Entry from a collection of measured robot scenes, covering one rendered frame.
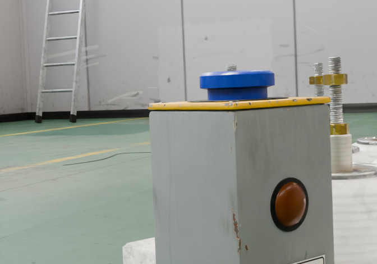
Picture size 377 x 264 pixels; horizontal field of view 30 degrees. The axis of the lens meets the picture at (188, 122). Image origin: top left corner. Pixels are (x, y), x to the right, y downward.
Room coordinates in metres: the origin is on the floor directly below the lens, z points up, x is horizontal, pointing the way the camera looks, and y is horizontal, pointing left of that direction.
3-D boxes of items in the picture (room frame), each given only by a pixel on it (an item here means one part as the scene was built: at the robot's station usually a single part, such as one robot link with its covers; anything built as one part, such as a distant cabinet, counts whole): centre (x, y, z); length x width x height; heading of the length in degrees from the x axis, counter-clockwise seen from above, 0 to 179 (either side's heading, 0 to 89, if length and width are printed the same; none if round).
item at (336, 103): (0.54, -0.11, 0.30); 0.01 x 0.01 x 0.08
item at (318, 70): (0.71, -0.13, 0.30); 0.01 x 0.01 x 0.08
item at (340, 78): (0.54, -0.11, 0.32); 0.02 x 0.02 x 0.01; 66
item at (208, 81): (0.38, -0.03, 0.32); 0.04 x 0.04 x 0.02
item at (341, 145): (0.54, -0.11, 0.26); 0.02 x 0.02 x 0.03
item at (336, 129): (0.54, -0.11, 0.29); 0.02 x 0.02 x 0.01; 66
